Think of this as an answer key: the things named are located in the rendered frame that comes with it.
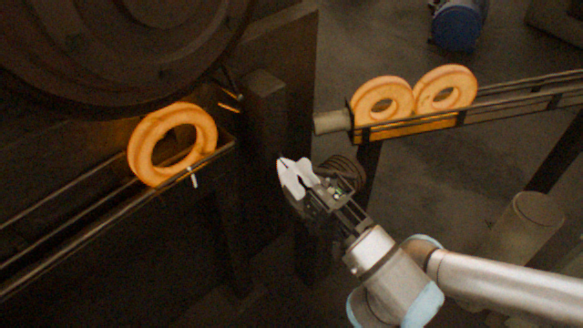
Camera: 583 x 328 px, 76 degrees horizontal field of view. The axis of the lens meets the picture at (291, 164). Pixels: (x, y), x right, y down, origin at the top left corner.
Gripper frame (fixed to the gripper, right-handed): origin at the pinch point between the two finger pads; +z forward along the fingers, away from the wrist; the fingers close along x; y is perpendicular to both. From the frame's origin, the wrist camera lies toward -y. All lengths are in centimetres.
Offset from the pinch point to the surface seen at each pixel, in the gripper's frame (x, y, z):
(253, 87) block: -8.0, -0.1, 18.8
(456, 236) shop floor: -71, -64, -45
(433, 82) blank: -42.1, 5.1, -5.4
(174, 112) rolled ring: 11.5, 4.1, 19.2
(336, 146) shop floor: -75, -83, 20
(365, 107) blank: -29.4, -2.8, 1.5
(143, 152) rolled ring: 19.4, -0.7, 17.6
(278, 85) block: -12.6, 0.8, 16.0
